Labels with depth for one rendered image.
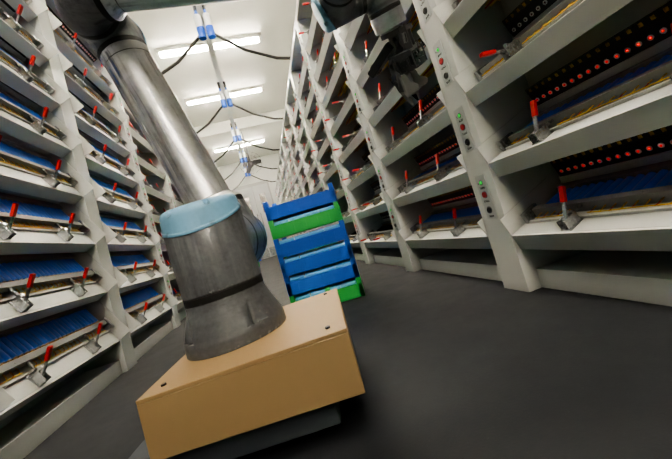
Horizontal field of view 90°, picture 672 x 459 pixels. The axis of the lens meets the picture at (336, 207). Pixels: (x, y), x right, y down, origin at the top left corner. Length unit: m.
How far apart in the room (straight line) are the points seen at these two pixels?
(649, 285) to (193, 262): 0.82
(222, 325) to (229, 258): 0.11
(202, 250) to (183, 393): 0.22
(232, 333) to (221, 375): 0.09
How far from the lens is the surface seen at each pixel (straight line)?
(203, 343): 0.65
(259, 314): 0.65
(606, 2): 0.75
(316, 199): 1.39
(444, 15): 1.08
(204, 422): 0.59
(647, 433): 0.54
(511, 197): 0.99
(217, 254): 0.63
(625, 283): 0.88
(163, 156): 0.90
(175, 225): 0.66
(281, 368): 0.54
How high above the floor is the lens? 0.30
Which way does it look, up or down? 3 degrees up
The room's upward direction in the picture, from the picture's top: 17 degrees counter-clockwise
